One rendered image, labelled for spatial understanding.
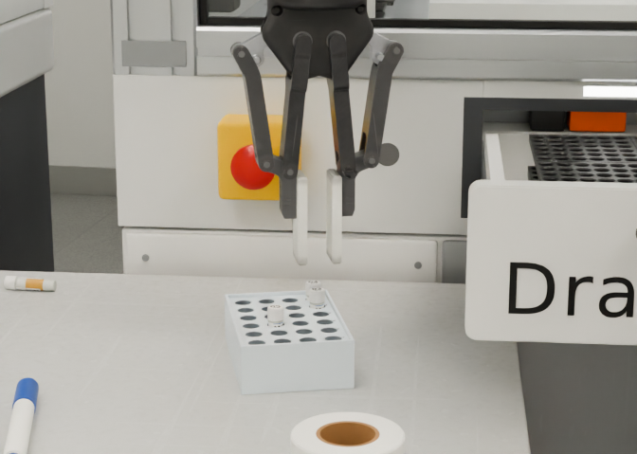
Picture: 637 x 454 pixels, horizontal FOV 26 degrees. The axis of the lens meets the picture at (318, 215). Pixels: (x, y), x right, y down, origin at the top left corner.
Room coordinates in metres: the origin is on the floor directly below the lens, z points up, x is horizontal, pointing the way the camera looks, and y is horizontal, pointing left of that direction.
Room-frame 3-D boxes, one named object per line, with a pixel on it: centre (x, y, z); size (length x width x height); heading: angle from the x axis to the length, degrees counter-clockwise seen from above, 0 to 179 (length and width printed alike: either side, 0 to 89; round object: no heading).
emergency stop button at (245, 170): (1.19, 0.06, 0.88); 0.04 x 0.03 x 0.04; 84
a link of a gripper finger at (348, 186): (1.05, -0.03, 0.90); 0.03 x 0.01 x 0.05; 99
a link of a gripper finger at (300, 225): (1.04, 0.01, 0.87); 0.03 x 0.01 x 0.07; 9
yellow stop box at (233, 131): (1.23, 0.05, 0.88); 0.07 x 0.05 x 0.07; 84
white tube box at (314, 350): (1.01, 0.02, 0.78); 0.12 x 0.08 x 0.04; 9
